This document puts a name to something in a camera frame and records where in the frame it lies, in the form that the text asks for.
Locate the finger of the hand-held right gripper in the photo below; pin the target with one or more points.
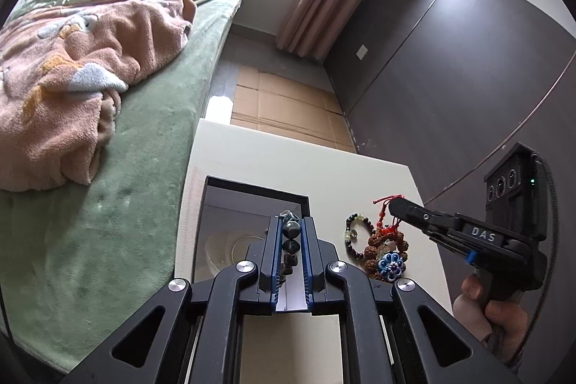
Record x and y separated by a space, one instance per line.
418 216

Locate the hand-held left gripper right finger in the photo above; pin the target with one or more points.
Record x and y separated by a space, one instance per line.
308 262

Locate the black jewelry box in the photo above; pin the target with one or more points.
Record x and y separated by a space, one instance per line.
234 222

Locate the flattened cardboard sheets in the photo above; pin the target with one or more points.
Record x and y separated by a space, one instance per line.
283 107

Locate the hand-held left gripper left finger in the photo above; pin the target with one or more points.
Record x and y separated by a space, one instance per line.
274 262

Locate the white wall outlet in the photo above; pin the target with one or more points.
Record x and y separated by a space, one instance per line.
362 52

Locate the pink fleece blanket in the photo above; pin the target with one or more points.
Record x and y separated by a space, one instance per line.
76 87

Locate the person's right hand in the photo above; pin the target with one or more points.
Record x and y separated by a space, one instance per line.
490 316

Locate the blue flower ornament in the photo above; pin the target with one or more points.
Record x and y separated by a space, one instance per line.
391 266

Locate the green bed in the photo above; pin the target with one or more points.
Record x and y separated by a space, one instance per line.
135 195

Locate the dark grey wardrobe doors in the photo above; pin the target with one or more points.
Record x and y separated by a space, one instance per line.
450 64

